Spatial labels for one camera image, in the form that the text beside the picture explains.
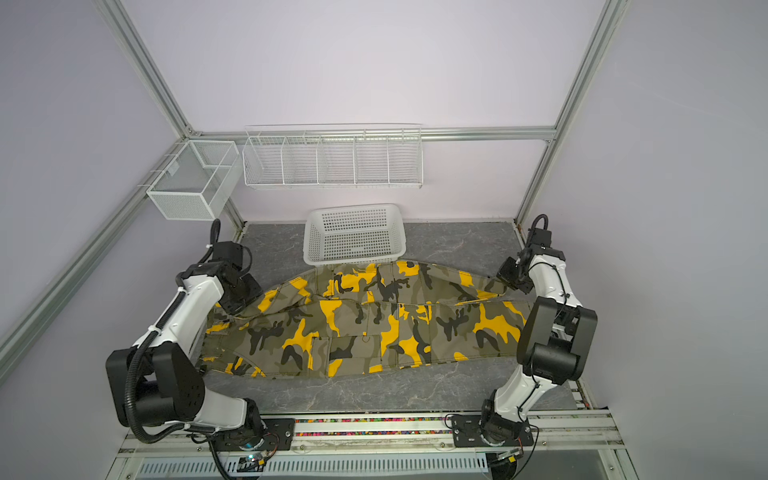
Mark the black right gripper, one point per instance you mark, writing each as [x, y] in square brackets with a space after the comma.
[504, 275]

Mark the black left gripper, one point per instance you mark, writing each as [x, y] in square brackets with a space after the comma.
[255, 292]

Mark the camouflage yellow green trousers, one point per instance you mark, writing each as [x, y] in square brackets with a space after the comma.
[350, 320]

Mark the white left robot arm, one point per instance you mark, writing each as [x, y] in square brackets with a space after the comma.
[155, 386]

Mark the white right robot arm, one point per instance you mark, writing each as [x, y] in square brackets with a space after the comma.
[552, 349]

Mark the small white mesh box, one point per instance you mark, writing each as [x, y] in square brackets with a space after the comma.
[198, 180]

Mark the white perforated plastic basket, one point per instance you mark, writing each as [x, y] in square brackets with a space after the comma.
[354, 235]

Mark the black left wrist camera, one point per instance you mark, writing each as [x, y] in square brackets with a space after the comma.
[228, 251]

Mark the long white wire shelf basket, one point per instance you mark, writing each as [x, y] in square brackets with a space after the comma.
[363, 155]

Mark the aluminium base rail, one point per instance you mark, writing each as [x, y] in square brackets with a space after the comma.
[431, 432]

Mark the white ventilated cable duct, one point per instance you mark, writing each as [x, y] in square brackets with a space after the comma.
[315, 466]

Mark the aluminium corner frame post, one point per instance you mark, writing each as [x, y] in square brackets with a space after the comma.
[608, 21]

